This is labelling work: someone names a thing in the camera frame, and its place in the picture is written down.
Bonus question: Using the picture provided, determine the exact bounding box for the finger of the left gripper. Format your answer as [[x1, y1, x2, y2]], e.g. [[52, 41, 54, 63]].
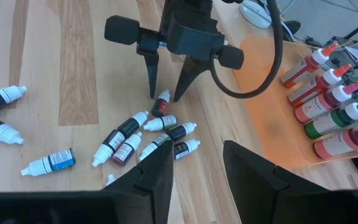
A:
[[144, 52, 160, 100], [173, 56, 213, 103]]

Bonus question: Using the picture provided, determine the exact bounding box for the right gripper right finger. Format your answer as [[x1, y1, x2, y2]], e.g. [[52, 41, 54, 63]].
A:
[[223, 140, 328, 224]]

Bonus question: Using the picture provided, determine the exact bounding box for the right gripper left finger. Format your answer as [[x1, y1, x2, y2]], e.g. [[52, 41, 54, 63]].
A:
[[103, 140, 175, 224]]

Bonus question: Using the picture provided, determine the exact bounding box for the small red dropper bottle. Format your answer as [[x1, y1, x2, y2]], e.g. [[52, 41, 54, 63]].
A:
[[150, 89, 171, 118]]

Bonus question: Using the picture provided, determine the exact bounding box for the large red food coloring bottle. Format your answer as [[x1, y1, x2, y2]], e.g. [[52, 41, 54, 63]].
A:
[[313, 123, 358, 160]]

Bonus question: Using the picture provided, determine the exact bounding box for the large green food coloring bottle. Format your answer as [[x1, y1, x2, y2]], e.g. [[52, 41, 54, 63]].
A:
[[304, 99, 358, 139]]

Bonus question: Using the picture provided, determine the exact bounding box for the large orange food coloring bottle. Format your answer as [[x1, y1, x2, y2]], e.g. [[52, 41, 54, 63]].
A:
[[280, 42, 339, 89], [287, 63, 353, 108]]

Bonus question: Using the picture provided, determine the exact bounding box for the small green-label dropper bottle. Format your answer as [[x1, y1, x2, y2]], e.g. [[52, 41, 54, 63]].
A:
[[138, 133, 172, 162]]

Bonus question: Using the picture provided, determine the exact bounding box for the small maroon dropper bottle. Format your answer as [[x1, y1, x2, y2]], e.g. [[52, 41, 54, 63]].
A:
[[111, 131, 143, 167]]

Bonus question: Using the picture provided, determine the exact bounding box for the orange plastic tray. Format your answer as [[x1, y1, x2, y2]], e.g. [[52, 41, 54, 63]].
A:
[[232, 33, 358, 170]]

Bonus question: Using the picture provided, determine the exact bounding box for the white desk lamp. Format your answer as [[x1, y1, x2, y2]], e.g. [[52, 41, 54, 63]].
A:
[[238, 0, 275, 29]]

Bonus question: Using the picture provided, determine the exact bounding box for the small dark green dropper bottle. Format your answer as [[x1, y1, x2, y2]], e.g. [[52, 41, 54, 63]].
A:
[[0, 85, 28, 113]]

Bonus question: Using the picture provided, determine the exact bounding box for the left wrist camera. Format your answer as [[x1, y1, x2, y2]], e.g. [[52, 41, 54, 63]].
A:
[[165, 6, 226, 62]]

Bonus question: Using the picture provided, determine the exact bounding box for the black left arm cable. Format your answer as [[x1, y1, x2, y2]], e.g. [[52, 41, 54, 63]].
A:
[[209, 0, 285, 100]]

